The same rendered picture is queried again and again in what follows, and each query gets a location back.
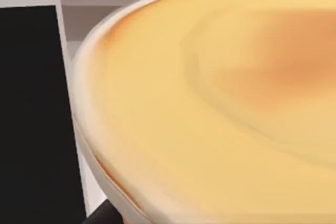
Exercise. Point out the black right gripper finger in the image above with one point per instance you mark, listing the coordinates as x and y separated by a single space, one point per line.
106 214

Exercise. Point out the yellow bowl with white rim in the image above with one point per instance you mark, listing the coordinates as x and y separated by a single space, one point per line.
199 119

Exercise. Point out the white framed blackboard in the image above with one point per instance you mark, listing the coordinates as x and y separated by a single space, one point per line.
31 103

